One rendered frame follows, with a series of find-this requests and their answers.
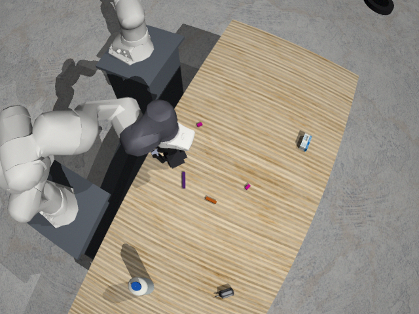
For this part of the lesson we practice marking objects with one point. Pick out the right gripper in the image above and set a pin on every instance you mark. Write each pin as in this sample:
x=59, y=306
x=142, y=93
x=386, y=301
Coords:
x=155, y=153

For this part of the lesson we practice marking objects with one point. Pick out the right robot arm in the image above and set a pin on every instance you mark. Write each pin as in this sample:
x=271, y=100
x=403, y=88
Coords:
x=25, y=150

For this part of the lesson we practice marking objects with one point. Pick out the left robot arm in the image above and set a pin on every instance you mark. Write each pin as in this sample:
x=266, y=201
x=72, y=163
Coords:
x=132, y=44

